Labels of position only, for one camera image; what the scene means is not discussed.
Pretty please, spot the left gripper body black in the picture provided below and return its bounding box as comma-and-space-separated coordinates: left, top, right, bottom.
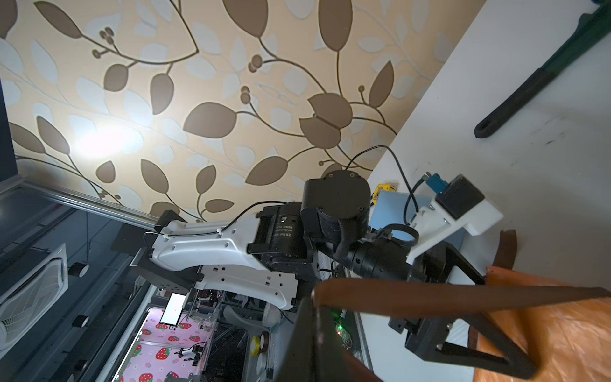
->
300, 169, 450, 335

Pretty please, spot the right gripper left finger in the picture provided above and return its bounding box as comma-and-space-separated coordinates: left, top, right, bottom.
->
276, 299, 316, 381

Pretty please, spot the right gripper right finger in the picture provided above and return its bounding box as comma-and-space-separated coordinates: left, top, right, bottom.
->
314, 307, 380, 382

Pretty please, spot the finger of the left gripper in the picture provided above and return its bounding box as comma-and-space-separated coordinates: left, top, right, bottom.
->
420, 241, 485, 285
403, 315, 537, 380

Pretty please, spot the blue gift box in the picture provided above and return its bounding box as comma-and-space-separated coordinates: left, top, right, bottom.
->
369, 191, 466, 250

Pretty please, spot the brown ribbon bow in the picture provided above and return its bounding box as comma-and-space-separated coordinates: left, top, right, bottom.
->
311, 228, 611, 382

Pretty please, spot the orange gift box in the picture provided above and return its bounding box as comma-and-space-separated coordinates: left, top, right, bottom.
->
472, 264, 611, 382

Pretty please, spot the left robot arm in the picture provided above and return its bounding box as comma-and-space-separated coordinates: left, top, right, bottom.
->
131, 170, 502, 310

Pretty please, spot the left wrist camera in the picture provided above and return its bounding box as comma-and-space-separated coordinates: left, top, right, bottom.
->
407, 173, 504, 264

